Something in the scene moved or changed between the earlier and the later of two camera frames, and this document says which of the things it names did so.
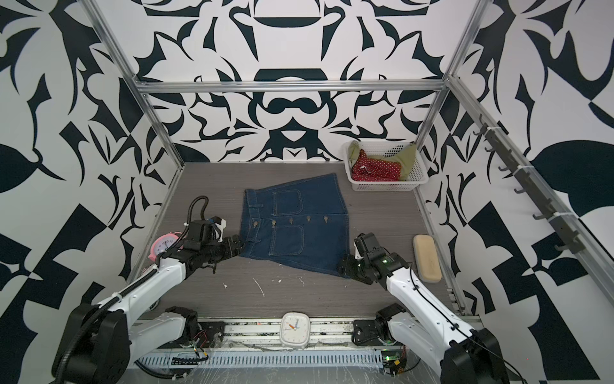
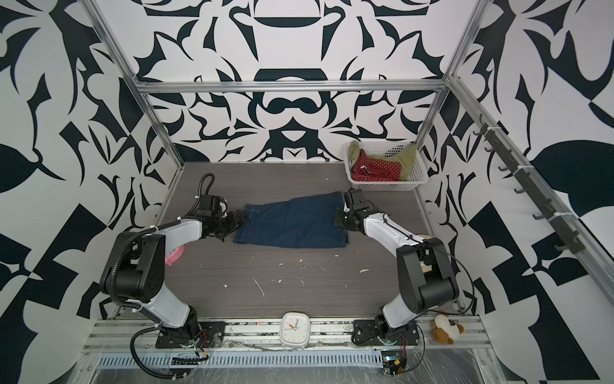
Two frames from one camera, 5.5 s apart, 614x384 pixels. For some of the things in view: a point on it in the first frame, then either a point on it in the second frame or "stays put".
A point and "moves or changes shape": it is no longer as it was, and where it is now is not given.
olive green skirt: [405, 157] stays put
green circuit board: [395, 360] stays put
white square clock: [295, 330] stays put
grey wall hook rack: [571, 242] stays put
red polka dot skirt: [368, 170] stays put
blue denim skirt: [304, 223] moves or changes shape
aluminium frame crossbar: [289, 86] stays put
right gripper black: [346, 266] → [338, 219]
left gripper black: [225, 247] → [229, 223]
